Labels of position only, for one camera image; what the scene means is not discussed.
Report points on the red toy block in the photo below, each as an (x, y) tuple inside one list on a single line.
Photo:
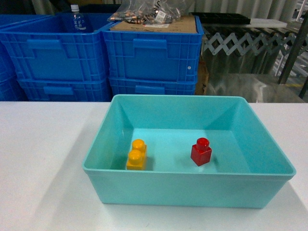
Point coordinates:
[(201, 151)]

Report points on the black tray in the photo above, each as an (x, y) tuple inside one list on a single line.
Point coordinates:
[(222, 18)]

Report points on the yellow toy block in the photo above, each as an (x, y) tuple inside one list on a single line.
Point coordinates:
[(137, 157)]

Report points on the teal plastic tray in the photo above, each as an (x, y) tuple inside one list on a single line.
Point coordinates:
[(247, 167)]

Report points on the upper left blue crate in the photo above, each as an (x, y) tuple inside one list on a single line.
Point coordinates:
[(48, 49)]

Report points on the upper right blue crate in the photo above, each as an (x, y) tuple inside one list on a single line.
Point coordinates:
[(153, 55)]

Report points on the blue crate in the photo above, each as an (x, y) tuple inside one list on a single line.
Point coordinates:
[(48, 49), (153, 55), (136, 86), (67, 91)]

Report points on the lower left blue crate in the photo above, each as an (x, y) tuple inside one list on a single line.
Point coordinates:
[(67, 91)]

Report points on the bag of small parts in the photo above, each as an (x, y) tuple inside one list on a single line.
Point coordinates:
[(149, 12)]

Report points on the lower right blue crate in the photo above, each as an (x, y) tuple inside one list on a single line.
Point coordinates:
[(136, 86)]

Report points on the grey expandable roller conveyor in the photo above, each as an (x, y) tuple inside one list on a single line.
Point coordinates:
[(241, 40)]

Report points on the brown cardboard sheet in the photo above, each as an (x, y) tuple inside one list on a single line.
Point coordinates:
[(185, 24)]

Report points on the clear plastic water bottle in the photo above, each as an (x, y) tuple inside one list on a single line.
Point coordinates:
[(76, 22)]

